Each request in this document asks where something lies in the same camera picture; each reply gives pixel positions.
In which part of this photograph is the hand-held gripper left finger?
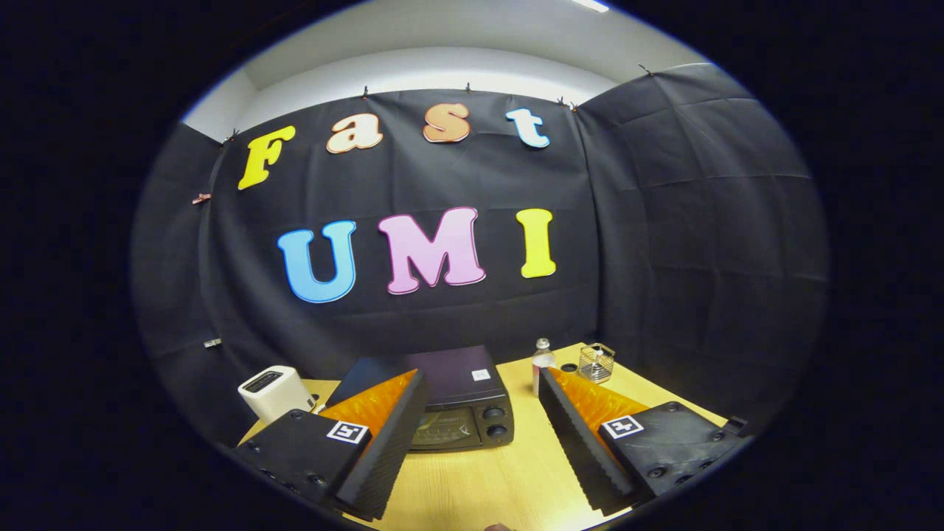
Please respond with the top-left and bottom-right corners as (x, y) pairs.
(235, 369), (430, 521)

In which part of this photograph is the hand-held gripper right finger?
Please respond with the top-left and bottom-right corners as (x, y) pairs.
(538, 367), (754, 517)

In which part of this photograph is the black toaster oven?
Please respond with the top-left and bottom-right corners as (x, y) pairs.
(326, 344), (516, 453)

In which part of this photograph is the white bread toaster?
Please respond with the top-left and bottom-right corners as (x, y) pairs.
(237, 365), (316, 424)

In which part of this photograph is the clear plastic bottle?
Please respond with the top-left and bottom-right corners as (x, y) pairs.
(532, 338), (558, 395)

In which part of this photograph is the black backdrop cloth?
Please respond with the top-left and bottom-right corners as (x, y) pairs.
(131, 63), (830, 451)

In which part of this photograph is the metal wire basket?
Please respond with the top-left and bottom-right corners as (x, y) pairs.
(577, 342), (617, 385)

